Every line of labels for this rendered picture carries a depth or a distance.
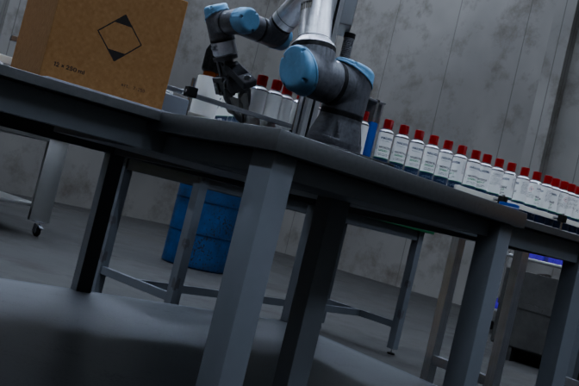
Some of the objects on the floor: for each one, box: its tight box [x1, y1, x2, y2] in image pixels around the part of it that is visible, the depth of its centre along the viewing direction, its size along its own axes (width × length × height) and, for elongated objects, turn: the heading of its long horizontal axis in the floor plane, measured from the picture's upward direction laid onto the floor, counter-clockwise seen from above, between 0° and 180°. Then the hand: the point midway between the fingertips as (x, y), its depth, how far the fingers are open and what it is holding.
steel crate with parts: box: [490, 267, 559, 361], centre depth 649 cm, size 108×93×73 cm
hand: (242, 119), depth 258 cm, fingers closed, pressing on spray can
